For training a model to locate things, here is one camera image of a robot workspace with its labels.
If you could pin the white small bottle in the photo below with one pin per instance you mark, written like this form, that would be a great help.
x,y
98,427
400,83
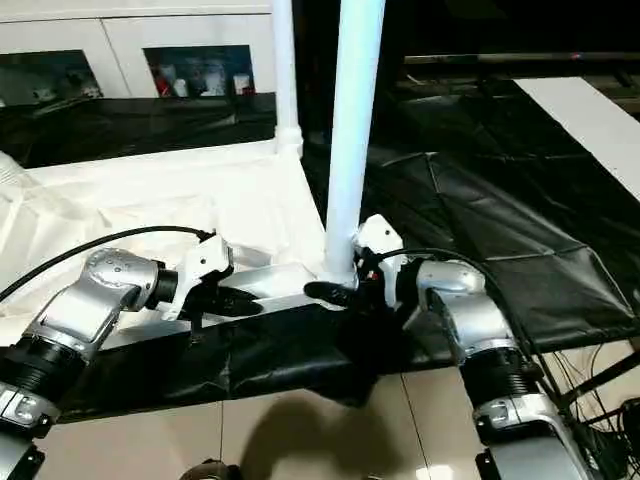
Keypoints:
x,y
212,82
180,87
241,84

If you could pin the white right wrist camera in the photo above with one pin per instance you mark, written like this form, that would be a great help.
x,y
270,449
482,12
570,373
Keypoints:
x,y
382,235

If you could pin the black tall cabinet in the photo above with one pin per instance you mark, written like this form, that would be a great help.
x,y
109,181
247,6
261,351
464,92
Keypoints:
x,y
320,50

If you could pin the black long bar device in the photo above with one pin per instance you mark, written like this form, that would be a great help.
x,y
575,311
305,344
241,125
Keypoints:
x,y
525,56

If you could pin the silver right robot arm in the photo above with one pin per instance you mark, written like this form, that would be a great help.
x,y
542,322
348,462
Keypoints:
x,y
475,325

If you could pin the black plastic mat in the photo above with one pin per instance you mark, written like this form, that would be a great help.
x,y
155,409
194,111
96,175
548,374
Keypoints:
x,y
500,225

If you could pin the white flat board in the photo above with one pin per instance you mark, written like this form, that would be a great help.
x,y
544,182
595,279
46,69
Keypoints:
x,y
590,120

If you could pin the black metal stand leg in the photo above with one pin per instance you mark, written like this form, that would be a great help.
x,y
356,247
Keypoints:
x,y
600,375

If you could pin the dark brown rounded part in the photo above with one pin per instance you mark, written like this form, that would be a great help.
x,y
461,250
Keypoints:
x,y
210,470

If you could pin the white glass-door cabinet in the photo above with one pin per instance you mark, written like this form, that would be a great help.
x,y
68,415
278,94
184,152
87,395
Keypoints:
x,y
125,35

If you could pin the white plastic table top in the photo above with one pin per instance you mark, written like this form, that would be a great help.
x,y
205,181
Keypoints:
x,y
200,200

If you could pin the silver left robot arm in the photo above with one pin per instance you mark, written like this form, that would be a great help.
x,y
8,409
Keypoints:
x,y
80,310

